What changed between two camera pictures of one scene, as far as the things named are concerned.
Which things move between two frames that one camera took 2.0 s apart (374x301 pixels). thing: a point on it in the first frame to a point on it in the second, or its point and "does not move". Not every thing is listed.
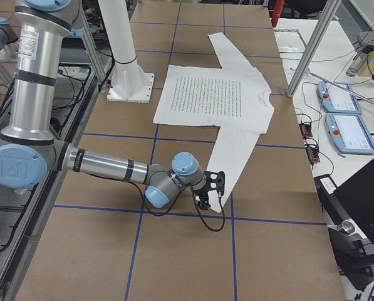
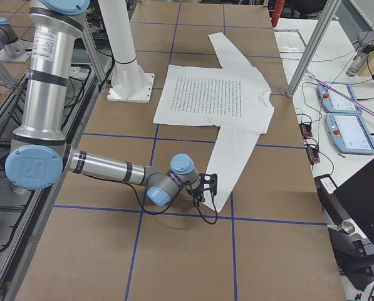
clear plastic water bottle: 358,61 does not move
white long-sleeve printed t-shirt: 228,100 does not move
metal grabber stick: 349,91 to 341,95
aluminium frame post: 313,47 does not move
